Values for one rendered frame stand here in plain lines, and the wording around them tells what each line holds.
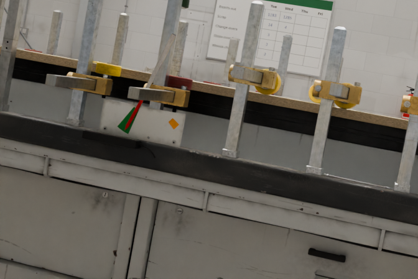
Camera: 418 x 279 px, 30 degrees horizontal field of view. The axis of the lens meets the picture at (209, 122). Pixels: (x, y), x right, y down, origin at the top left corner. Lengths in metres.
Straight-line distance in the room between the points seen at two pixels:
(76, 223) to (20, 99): 0.47
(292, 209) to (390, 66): 7.19
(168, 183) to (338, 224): 0.52
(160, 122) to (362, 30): 7.24
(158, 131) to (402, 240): 0.77
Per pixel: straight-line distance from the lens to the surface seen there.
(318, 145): 2.25
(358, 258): 2.54
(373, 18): 9.47
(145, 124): 2.35
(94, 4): 2.43
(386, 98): 9.40
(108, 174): 2.43
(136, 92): 2.01
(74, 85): 2.25
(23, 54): 2.69
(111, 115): 2.38
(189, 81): 2.38
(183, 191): 2.36
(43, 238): 2.78
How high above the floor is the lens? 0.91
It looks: 3 degrees down
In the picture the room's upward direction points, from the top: 10 degrees clockwise
